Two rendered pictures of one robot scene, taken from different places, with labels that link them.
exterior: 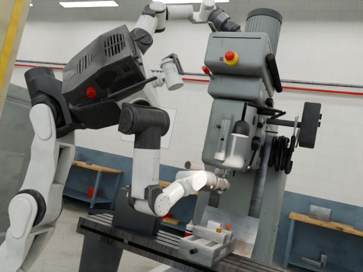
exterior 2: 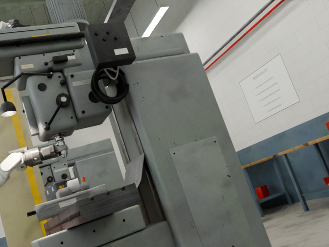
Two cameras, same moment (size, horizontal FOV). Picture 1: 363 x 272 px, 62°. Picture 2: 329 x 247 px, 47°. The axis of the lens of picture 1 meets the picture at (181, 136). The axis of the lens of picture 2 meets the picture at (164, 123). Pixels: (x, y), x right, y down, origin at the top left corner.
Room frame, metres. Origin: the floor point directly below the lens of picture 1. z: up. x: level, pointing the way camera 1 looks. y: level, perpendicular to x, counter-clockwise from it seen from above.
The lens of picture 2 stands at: (0.30, -1.86, 0.83)
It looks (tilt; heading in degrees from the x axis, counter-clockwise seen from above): 10 degrees up; 39
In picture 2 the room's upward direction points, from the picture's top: 19 degrees counter-clockwise
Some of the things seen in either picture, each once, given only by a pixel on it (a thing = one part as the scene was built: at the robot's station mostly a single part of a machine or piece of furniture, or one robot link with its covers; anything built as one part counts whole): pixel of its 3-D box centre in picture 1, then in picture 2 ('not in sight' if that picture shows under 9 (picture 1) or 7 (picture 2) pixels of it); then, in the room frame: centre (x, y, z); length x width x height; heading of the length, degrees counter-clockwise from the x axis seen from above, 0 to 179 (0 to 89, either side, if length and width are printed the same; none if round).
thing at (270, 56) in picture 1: (274, 75); (43, 39); (1.41, -0.38, 1.79); 0.45 x 0.04 x 0.04; 156
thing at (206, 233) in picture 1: (209, 234); (63, 193); (1.38, -0.21, 1.01); 0.15 x 0.06 x 0.04; 64
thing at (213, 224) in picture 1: (214, 228); (73, 186); (1.43, -0.24, 1.03); 0.06 x 0.05 x 0.06; 64
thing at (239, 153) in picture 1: (230, 135); (51, 107); (1.44, -0.23, 1.47); 0.21 x 0.19 x 0.32; 66
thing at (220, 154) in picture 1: (223, 136); (30, 115); (1.34, -0.19, 1.45); 0.04 x 0.04 x 0.21; 66
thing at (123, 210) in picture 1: (139, 209); (62, 198); (1.60, 0.14, 1.02); 0.22 x 0.12 x 0.20; 77
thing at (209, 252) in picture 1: (210, 241); (70, 198); (1.41, -0.22, 0.97); 0.35 x 0.15 x 0.11; 154
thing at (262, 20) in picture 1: (259, 43); (66, 8); (1.67, -0.33, 2.05); 0.20 x 0.20 x 0.32
